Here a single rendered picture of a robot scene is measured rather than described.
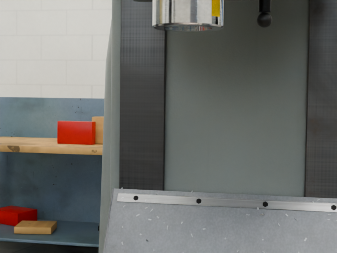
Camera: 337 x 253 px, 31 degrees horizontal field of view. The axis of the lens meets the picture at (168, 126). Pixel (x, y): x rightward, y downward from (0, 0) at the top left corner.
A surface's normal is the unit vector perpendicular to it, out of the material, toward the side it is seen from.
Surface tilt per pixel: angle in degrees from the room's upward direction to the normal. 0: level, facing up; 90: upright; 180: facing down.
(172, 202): 63
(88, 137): 90
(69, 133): 90
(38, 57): 90
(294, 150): 90
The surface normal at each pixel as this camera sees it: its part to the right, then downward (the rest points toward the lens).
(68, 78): -0.19, 0.05
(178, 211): -0.17, -0.40
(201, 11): 0.31, 0.05
